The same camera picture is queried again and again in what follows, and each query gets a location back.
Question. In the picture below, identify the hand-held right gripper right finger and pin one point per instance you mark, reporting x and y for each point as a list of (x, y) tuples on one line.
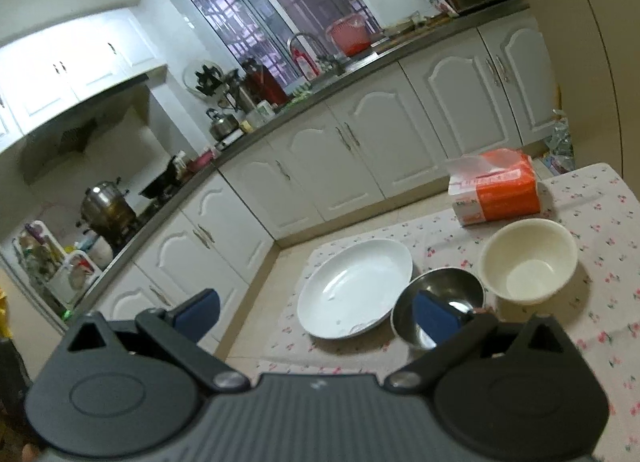
[(437, 317)]

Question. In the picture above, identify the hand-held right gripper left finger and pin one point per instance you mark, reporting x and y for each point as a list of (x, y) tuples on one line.
[(197, 314)]

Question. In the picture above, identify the steel bowl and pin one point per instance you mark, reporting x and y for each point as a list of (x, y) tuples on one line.
[(440, 279)]

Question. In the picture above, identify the plain cream bowl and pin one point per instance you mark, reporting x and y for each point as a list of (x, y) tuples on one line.
[(525, 262)]

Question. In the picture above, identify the white pot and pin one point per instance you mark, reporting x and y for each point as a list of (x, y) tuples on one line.
[(101, 252)]

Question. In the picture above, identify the black frying pan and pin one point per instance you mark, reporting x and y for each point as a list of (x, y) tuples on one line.
[(160, 184)]

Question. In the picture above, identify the orange tissue pack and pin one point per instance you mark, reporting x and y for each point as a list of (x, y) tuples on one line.
[(505, 197)]

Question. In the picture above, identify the white utensil drainer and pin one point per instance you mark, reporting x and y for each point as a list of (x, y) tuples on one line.
[(60, 272)]

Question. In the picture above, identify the steel steamer pot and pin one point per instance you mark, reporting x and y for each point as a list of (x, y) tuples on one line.
[(105, 202)]

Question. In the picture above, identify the pink basin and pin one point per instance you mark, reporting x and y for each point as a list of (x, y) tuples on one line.
[(201, 161)]

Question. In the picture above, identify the cherry print tablecloth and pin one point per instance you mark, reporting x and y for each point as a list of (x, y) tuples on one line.
[(600, 292)]

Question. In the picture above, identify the grey kitchen countertop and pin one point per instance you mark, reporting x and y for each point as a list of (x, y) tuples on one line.
[(230, 150)]

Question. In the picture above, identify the white hot plate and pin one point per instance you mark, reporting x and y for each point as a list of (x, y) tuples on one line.
[(232, 142)]

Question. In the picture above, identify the steel kettle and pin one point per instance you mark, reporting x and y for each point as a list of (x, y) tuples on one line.
[(222, 126)]

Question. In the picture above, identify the yellow cloth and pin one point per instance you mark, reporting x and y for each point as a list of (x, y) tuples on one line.
[(3, 312)]

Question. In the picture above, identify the white base cabinets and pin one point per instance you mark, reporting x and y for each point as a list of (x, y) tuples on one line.
[(320, 157)]

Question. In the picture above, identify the plastic bags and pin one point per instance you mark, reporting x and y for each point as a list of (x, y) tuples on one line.
[(560, 142)]

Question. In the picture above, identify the range hood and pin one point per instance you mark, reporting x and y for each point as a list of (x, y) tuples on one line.
[(75, 132)]

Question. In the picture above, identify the red thermos flask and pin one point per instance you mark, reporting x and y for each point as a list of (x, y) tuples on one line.
[(270, 87)]

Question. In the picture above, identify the green dishcloth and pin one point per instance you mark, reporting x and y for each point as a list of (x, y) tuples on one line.
[(299, 94)]

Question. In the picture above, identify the red dish soap bottle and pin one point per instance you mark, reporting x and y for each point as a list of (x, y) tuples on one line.
[(307, 66)]

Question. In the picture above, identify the red plastic basket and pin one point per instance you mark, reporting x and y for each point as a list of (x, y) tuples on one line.
[(350, 35)]

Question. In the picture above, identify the steel faucet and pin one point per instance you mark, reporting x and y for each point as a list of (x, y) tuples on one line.
[(300, 37)]

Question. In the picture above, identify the barred kitchen window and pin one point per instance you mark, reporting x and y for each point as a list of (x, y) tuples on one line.
[(240, 17)]

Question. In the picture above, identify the grey refrigerator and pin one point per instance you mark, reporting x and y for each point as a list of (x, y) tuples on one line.
[(590, 17)]

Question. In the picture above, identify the round wall utensil rack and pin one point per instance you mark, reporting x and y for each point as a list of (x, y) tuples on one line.
[(205, 78)]

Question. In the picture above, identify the white wall cabinets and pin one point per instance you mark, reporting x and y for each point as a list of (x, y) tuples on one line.
[(75, 62)]

